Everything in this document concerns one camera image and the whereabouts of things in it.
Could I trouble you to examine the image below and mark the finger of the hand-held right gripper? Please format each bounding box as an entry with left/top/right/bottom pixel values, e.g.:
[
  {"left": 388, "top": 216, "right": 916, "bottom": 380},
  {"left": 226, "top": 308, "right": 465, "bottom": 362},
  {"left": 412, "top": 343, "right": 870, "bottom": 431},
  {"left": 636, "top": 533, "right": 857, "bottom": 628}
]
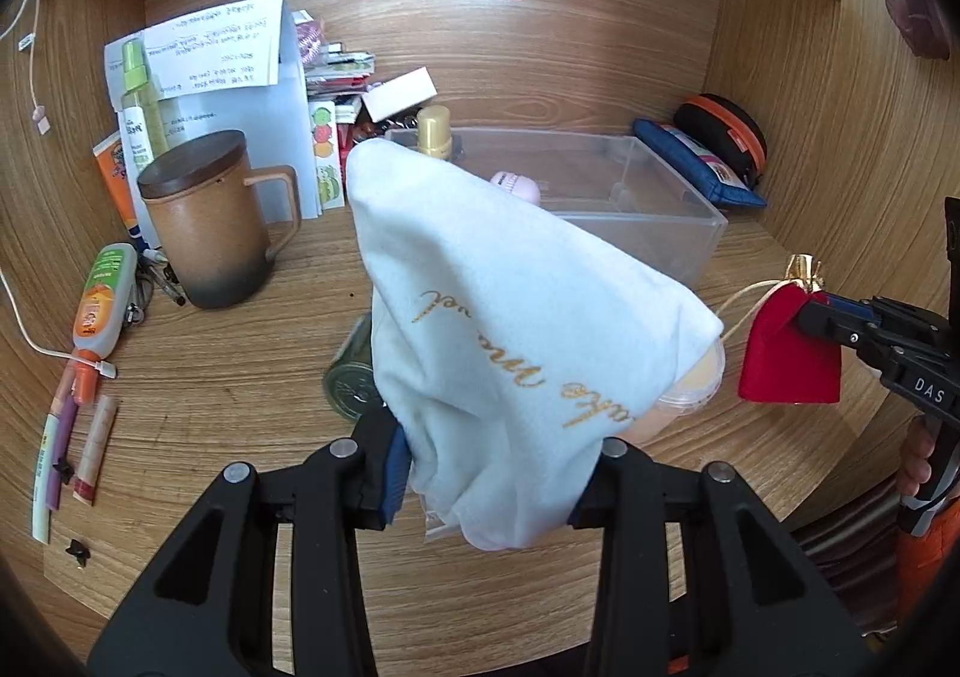
[
  {"left": 796, "top": 308, "right": 875, "bottom": 348},
  {"left": 806, "top": 294, "right": 882, "bottom": 326}
]

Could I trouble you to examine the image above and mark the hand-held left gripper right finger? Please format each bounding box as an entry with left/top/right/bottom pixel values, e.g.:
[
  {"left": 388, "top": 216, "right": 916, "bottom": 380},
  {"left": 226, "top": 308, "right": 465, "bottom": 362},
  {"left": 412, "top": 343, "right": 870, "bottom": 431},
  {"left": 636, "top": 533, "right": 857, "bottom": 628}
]
[{"left": 566, "top": 441, "right": 875, "bottom": 677}]

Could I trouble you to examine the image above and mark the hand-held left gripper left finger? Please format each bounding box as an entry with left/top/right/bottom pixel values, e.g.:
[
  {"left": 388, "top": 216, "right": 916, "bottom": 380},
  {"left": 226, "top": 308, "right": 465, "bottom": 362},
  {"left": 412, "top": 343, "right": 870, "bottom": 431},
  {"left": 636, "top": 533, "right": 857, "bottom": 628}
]
[{"left": 86, "top": 414, "right": 413, "bottom": 677}]

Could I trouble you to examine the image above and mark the red velvet drawstring pouch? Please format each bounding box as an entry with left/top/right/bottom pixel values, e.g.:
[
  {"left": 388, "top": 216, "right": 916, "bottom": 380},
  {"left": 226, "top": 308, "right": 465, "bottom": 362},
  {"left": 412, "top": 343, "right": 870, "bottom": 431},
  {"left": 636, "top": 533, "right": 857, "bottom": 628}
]
[{"left": 712, "top": 254, "right": 842, "bottom": 404}]

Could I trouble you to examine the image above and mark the dark green round tin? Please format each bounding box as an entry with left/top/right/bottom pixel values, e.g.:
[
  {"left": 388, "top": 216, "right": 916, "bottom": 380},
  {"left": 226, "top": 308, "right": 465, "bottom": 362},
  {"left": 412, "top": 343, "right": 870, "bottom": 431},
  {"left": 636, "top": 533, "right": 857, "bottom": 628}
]
[{"left": 324, "top": 313, "right": 392, "bottom": 419}]

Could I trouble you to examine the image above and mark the peach round jar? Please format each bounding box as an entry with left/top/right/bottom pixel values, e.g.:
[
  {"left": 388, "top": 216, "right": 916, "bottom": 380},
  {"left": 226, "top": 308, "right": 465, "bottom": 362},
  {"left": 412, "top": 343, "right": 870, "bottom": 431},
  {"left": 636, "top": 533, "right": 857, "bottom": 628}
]
[{"left": 628, "top": 339, "right": 727, "bottom": 446}]

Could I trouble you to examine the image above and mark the white drawstring cloth pouch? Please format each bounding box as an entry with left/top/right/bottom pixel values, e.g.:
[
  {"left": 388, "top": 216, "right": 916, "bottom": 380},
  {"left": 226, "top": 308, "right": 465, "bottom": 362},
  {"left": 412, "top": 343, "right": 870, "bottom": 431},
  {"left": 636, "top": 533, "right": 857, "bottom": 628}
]
[{"left": 345, "top": 139, "right": 725, "bottom": 549}]

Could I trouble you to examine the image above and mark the clear plastic storage box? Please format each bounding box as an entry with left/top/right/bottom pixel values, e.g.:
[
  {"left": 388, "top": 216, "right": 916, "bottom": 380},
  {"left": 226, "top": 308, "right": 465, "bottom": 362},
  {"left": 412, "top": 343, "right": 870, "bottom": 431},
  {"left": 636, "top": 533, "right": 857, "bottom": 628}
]
[{"left": 384, "top": 127, "right": 730, "bottom": 292}]

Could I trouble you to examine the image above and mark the person's right forearm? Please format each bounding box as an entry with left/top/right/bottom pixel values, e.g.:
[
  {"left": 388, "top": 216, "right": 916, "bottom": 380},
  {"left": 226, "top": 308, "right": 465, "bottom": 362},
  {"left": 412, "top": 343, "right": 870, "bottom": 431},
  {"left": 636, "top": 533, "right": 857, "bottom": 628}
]
[{"left": 895, "top": 493, "right": 960, "bottom": 652}]

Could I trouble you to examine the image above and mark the person's right hand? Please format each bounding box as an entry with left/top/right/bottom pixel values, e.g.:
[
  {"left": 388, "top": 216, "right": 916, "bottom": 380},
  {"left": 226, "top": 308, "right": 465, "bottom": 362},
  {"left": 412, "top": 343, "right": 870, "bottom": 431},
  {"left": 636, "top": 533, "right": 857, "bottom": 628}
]
[{"left": 897, "top": 414, "right": 935, "bottom": 500}]

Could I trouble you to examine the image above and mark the blue zip pouch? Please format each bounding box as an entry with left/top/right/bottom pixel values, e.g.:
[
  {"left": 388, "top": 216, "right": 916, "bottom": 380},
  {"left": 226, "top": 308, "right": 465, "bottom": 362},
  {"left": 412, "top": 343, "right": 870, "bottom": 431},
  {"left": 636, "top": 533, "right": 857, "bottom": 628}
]
[{"left": 631, "top": 118, "right": 769, "bottom": 210}]

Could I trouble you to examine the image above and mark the dark striped cloth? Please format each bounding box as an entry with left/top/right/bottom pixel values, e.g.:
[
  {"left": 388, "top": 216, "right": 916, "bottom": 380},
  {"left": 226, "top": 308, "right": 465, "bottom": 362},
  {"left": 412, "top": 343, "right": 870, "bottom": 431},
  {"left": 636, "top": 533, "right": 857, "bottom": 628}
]
[{"left": 791, "top": 482, "right": 901, "bottom": 640}]

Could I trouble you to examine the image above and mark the black orange round case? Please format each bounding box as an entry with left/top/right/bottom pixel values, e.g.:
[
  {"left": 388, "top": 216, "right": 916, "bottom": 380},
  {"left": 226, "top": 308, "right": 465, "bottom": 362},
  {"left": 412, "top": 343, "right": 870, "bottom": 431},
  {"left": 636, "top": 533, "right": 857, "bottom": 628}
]
[{"left": 673, "top": 94, "right": 767, "bottom": 189}]

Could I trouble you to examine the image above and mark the pens and lip balm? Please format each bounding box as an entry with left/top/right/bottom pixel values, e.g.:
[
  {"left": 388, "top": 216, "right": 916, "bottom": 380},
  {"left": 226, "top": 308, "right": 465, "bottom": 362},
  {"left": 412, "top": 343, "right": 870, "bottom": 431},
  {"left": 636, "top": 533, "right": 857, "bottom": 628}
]
[{"left": 73, "top": 396, "right": 119, "bottom": 506}]

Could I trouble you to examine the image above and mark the dark red bag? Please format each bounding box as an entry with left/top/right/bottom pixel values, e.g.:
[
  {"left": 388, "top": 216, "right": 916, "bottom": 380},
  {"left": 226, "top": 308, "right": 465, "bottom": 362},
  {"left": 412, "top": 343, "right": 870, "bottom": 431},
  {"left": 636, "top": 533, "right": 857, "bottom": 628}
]
[{"left": 885, "top": 0, "right": 950, "bottom": 59}]

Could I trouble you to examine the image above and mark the bunch of keys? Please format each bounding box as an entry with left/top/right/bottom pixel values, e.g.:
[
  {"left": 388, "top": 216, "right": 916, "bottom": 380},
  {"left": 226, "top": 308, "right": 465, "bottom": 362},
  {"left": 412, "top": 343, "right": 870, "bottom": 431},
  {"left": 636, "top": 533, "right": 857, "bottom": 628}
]
[{"left": 126, "top": 246, "right": 187, "bottom": 327}]

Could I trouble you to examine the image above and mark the pink round puff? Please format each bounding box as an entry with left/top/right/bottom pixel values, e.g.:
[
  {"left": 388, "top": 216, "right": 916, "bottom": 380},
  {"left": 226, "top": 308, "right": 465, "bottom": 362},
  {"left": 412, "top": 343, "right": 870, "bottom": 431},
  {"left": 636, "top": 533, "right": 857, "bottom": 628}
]
[{"left": 490, "top": 171, "right": 541, "bottom": 206}]

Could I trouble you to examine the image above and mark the brown ceramic mug with lid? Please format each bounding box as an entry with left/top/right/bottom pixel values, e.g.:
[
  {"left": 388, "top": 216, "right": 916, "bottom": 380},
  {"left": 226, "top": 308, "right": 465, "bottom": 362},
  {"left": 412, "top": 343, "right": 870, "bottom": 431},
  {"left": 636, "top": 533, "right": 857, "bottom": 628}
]
[{"left": 136, "top": 130, "right": 302, "bottom": 311}]

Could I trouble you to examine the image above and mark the purple pen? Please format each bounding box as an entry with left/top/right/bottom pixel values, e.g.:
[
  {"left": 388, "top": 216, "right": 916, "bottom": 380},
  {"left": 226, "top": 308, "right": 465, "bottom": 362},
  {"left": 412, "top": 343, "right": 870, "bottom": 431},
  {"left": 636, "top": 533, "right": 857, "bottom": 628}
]
[{"left": 46, "top": 392, "right": 80, "bottom": 513}]

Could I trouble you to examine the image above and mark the fruit sticker sheet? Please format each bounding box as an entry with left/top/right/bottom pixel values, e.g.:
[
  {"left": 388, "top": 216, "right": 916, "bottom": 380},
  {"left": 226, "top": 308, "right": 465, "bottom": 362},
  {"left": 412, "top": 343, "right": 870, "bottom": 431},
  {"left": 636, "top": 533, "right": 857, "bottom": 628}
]
[{"left": 309, "top": 98, "right": 346, "bottom": 209}]

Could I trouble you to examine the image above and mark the white green orange tube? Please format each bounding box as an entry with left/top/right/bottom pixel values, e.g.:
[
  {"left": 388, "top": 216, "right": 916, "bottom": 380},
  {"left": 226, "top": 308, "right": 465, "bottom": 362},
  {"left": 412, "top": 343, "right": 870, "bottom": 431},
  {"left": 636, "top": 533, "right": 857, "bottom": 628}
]
[{"left": 70, "top": 242, "right": 140, "bottom": 404}]

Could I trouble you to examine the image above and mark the white pen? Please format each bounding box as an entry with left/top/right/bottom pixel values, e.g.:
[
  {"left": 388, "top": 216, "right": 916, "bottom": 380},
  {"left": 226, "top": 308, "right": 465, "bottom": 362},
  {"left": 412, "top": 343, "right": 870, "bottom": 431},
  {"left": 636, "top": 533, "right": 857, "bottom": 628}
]
[{"left": 31, "top": 411, "right": 61, "bottom": 544}]

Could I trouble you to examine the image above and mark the gold capped bottle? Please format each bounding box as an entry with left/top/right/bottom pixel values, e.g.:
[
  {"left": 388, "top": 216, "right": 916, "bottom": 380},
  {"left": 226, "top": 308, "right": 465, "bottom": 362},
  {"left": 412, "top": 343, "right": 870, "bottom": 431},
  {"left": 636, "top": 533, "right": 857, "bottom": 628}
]
[{"left": 416, "top": 106, "right": 455, "bottom": 161}]

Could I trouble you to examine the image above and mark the white paper file holder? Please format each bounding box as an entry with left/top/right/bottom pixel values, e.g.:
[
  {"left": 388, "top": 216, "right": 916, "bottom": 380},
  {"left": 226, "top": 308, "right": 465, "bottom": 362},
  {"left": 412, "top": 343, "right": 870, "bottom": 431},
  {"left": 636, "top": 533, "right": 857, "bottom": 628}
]
[{"left": 103, "top": 0, "right": 325, "bottom": 221}]

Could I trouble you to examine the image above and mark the white rectangular box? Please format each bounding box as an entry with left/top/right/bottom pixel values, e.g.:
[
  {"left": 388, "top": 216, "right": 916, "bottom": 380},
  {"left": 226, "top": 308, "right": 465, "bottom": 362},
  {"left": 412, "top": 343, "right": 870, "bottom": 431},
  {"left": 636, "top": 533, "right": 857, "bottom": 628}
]
[{"left": 361, "top": 67, "right": 437, "bottom": 122}]

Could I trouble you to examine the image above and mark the pile of small packets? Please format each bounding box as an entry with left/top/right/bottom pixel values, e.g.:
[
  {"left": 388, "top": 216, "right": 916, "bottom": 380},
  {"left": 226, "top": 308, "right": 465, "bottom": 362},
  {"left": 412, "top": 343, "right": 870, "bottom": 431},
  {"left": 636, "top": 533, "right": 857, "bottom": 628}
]
[{"left": 292, "top": 10, "right": 376, "bottom": 124}]

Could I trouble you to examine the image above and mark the green spray bottle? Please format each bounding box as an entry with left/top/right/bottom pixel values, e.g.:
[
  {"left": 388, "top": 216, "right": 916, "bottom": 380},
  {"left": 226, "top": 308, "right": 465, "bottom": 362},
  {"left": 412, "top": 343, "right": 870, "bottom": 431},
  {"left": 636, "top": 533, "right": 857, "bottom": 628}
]
[{"left": 120, "top": 40, "right": 170, "bottom": 176}]

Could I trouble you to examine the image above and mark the white charging cable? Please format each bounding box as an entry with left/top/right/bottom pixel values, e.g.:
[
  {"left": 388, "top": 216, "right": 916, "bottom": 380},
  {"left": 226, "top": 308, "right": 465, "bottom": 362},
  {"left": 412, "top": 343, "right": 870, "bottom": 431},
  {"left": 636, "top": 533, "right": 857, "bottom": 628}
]
[{"left": 0, "top": 268, "right": 118, "bottom": 380}]

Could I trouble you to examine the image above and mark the thin white hanging cable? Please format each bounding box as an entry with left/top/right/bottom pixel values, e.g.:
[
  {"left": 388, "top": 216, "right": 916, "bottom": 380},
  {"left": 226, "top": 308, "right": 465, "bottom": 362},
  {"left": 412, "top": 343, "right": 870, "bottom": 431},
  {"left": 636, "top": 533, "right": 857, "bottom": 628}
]
[{"left": 0, "top": 0, "right": 52, "bottom": 137}]

